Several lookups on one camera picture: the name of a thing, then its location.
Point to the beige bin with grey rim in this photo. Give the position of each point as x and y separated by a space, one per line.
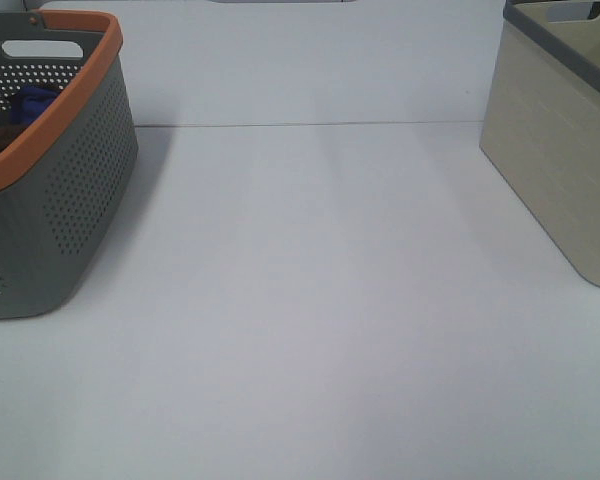
541 128

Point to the blue cloth in basket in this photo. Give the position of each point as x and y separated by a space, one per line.
30 102

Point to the grey basket with orange rim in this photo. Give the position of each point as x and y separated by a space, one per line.
62 179

